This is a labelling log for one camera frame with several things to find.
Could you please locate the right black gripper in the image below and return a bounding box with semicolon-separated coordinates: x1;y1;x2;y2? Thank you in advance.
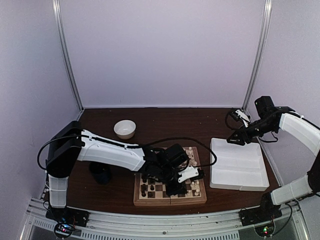
227;117;277;146

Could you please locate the wooden chess board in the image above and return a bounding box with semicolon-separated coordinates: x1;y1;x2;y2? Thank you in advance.
133;144;207;207

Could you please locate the white plastic compartment tray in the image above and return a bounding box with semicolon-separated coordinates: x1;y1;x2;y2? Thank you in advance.
209;137;270;192

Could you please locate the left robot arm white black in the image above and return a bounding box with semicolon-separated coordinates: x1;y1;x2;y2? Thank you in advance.
44;121;188;222

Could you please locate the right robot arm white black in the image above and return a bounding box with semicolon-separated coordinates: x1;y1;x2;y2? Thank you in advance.
225;95;320;221

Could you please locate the row of white chess pieces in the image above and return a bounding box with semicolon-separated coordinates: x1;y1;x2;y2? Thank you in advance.
185;146;201;198

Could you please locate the dark blue mug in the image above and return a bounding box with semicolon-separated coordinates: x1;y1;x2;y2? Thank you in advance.
89;162;112;185

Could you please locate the white ceramic bowl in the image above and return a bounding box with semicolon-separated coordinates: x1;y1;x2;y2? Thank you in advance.
113;119;136;140

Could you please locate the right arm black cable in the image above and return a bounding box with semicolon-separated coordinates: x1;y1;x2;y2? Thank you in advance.
224;108;280;143

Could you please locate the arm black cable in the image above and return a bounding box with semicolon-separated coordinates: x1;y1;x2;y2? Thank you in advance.
224;108;280;143
36;136;218;173

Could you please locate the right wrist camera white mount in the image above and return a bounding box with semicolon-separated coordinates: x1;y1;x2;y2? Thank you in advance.
230;109;251;128

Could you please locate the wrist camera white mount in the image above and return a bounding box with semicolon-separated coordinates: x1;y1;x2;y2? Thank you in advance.
230;109;251;128
177;166;205;183

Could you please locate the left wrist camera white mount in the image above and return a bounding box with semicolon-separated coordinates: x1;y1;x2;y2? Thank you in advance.
177;166;205;183

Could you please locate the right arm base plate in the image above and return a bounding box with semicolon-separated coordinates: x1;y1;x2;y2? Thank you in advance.
239;207;283;227

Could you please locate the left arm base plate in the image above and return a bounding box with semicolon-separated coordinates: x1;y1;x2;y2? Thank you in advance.
45;207;90;227

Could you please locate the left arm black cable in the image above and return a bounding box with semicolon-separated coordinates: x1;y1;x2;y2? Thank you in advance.
36;136;218;173

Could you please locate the right aluminium frame post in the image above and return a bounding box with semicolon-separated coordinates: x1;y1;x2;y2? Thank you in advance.
242;0;273;111

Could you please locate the aluminium frame post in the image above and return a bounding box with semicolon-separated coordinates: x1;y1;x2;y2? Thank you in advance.
52;0;84;112
242;0;273;111

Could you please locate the left aluminium frame post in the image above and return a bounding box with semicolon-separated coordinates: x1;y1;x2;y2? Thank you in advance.
52;0;84;112

